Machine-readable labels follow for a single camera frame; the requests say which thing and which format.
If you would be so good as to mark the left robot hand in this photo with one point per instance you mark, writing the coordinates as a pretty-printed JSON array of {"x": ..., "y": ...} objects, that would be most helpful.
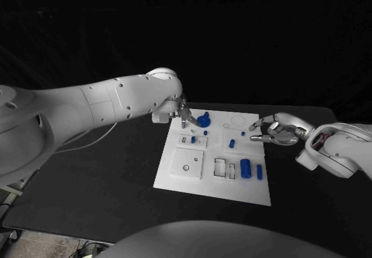
[{"x": 185, "y": 114}]

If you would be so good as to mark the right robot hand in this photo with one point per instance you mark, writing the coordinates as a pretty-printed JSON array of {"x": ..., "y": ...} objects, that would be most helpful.
[{"x": 280, "y": 129}]

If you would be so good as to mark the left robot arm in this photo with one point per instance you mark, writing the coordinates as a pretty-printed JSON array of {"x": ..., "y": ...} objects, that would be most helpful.
[{"x": 87, "y": 104}]

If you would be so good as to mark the white task board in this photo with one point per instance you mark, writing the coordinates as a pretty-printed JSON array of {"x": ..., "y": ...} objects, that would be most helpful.
[{"x": 215, "y": 175}]

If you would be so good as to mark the blue gear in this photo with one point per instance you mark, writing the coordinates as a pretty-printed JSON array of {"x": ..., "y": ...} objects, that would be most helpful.
[{"x": 205, "y": 120}]

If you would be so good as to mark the blue short cylinder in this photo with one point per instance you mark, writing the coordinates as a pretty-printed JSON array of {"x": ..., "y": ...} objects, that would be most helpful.
[{"x": 231, "y": 143}]

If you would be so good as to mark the thin blue long cylinder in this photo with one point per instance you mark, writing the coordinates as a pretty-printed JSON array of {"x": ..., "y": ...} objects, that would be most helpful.
[{"x": 259, "y": 172}]

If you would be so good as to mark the thick blue cylinder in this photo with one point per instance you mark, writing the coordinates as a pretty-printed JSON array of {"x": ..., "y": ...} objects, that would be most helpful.
[{"x": 246, "y": 168}]

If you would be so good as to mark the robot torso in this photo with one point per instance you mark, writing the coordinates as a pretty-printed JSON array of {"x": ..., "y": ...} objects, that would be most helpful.
[{"x": 221, "y": 239}]

